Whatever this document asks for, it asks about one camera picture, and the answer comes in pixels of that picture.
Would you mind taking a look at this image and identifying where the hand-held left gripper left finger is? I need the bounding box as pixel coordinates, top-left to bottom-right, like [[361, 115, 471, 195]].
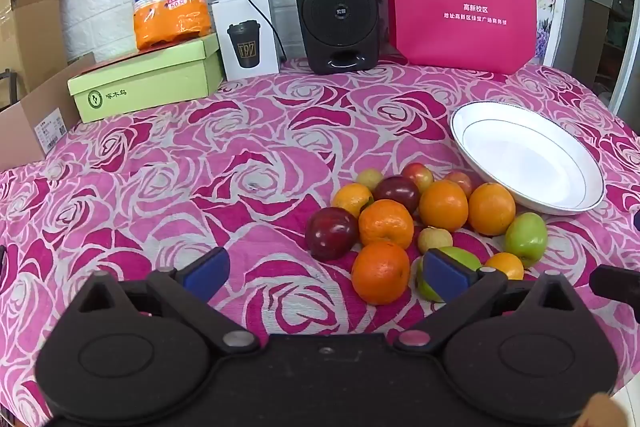
[[59, 247, 262, 355]]

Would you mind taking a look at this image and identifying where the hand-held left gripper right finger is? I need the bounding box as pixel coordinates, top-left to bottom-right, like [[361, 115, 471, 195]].
[[392, 248, 596, 355]]

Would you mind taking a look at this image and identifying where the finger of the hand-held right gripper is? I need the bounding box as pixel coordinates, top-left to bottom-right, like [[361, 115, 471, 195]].
[[588, 264, 640, 304]]

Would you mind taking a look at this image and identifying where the white plate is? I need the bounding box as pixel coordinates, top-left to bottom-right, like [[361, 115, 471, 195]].
[[450, 102, 606, 216]]

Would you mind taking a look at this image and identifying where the small pale round fruit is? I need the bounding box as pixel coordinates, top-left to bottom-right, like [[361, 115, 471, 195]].
[[417, 227, 454, 254]]

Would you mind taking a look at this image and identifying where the dark red apple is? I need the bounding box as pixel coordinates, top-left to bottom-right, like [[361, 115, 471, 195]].
[[305, 207, 360, 262], [373, 175, 421, 215]]

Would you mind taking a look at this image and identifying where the pink rose-print tablecloth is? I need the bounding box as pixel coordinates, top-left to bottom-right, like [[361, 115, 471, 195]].
[[0, 57, 640, 427]]

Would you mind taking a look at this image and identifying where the small yellowish apple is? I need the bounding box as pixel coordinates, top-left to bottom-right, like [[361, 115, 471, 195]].
[[356, 169, 385, 190]]

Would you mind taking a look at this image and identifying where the green cardboard box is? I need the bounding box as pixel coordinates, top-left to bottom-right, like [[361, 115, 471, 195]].
[[67, 33, 226, 124]]

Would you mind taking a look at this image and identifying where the flat brown cardboard box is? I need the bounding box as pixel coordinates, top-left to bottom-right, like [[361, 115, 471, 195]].
[[0, 53, 97, 172]]

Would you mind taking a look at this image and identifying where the white box with cup print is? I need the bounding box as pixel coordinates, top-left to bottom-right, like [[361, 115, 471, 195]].
[[210, 0, 281, 82]]

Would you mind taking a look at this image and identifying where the sliding wardrobe door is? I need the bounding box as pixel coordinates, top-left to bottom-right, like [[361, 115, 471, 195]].
[[545, 0, 640, 118]]

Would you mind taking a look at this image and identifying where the black speaker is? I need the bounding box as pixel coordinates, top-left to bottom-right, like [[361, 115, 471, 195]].
[[291, 0, 381, 76]]

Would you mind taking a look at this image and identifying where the open brown cardboard box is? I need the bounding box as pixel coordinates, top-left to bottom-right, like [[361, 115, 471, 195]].
[[0, 0, 68, 98]]

